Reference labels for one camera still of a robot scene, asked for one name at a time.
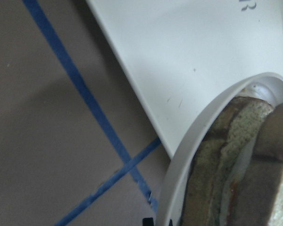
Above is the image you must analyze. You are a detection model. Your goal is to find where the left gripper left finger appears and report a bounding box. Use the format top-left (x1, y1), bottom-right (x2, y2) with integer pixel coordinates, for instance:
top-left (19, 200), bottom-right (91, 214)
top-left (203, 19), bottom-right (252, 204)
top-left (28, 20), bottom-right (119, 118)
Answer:
top-left (142, 218), bottom-right (154, 226)

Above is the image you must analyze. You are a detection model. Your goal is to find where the bread slice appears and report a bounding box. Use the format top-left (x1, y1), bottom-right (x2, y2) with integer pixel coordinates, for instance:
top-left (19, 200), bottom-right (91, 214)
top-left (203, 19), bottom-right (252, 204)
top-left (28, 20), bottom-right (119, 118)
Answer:
top-left (229, 104), bottom-right (283, 226)
top-left (182, 97), bottom-right (274, 226)

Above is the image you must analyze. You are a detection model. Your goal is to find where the white round plate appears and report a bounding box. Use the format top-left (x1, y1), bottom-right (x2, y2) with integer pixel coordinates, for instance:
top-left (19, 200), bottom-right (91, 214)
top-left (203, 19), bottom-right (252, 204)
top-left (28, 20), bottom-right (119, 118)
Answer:
top-left (155, 73), bottom-right (283, 226)

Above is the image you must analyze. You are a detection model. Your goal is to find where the cream bear print tray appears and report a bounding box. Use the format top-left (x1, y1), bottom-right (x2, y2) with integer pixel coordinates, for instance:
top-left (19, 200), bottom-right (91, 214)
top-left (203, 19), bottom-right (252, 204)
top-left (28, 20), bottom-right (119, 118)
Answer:
top-left (87, 0), bottom-right (283, 157)

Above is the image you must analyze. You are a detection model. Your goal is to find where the fried egg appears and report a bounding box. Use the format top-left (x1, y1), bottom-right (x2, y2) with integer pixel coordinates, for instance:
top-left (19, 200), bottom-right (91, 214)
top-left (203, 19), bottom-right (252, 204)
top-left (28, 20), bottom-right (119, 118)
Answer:
top-left (219, 138), bottom-right (256, 226)

